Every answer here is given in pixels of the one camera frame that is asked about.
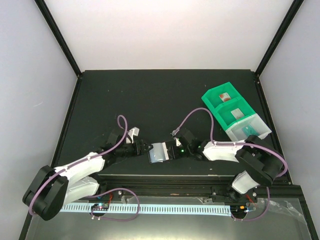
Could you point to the grey card in bin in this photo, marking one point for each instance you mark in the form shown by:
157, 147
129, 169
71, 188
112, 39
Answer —
237, 114

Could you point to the white slotted cable duct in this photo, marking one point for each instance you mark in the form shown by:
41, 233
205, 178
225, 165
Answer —
155, 209

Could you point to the frame post black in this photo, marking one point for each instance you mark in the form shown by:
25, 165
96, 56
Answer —
46, 13
283, 27

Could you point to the green bin middle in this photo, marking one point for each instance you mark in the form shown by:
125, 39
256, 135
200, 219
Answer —
223, 114

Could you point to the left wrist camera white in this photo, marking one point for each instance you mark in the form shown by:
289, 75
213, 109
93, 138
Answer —
131, 134

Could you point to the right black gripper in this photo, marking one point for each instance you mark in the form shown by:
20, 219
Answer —
174, 155

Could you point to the white translucent bin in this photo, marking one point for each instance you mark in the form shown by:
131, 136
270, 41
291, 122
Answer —
251, 125

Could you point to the teal card in bin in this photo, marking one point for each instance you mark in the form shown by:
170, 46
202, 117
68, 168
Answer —
249, 130

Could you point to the right frame post black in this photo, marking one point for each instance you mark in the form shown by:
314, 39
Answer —
283, 27

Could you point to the right controller board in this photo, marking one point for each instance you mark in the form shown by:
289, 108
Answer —
242, 208

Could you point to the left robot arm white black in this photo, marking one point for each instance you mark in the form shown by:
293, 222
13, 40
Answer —
54, 187

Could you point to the controller board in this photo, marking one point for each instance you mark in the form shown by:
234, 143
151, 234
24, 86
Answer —
242, 208
100, 207

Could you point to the green bin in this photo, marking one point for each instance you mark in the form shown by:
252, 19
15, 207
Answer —
223, 114
217, 96

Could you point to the left controller board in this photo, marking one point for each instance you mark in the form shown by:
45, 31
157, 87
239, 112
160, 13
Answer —
100, 207

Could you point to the red white card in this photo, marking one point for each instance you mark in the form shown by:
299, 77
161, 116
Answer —
225, 97

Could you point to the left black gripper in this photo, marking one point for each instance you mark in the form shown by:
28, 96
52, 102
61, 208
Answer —
142, 148

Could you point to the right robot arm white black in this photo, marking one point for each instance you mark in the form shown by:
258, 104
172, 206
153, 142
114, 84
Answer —
261, 164

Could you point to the green bin far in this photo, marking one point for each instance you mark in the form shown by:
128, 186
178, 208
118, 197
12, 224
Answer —
217, 96

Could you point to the left frame post black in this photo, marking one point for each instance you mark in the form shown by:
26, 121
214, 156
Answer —
46, 13

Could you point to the black aluminium rail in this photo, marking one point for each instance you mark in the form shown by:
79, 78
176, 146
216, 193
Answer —
178, 186

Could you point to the black card holder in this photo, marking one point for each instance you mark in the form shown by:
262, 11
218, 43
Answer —
158, 153

